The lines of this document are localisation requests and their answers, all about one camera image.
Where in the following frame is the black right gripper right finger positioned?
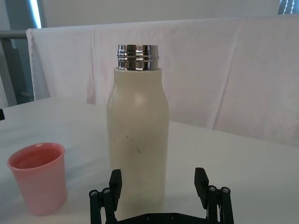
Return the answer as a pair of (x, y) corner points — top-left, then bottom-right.
(194, 167), (235, 224)

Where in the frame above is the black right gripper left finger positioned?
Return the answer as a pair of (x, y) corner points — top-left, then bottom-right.
(88, 169), (122, 224)

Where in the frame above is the white table cloth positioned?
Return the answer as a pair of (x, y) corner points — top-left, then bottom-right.
(0, 97), (299, 224)

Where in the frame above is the cream vacuum bottle steel neck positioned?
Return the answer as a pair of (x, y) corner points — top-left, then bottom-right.
(106, 44), (170, 221)

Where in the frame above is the pink plastic cup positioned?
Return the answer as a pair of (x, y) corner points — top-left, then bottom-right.
(7, 142), (68, 216)

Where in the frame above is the white curtain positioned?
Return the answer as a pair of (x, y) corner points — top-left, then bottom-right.
(25, 16), (299, 148)

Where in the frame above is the grey metal frame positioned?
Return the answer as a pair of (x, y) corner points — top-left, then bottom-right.
(0, 29), (36, 108)

